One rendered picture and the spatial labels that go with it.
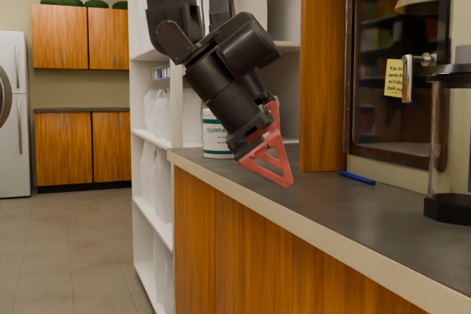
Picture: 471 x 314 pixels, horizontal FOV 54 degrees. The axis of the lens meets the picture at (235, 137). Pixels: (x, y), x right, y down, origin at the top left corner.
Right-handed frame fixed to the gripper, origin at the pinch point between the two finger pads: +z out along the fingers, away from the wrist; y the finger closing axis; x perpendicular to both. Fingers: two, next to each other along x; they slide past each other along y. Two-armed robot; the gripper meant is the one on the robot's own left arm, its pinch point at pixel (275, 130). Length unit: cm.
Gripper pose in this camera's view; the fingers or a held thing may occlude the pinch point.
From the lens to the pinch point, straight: 110.6
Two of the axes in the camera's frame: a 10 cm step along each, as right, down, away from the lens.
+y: 1.9, -1.0, 9.8
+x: -8.5, 4.8, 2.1
